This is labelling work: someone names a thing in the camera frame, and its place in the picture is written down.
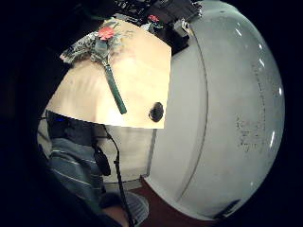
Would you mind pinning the small black round object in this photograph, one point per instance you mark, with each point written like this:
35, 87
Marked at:
156, 112

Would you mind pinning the red artificial flower green stem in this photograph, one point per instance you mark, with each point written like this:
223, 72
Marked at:
113, 85

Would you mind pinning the the person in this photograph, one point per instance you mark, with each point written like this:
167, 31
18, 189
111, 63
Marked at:
74, 164

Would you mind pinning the small red object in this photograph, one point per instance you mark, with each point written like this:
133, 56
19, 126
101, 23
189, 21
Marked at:
153, 18

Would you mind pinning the patterned grey flower wrapping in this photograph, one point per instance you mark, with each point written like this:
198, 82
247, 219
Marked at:
77, 48

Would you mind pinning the black equipment stack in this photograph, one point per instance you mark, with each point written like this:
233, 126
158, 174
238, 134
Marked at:
172, 9

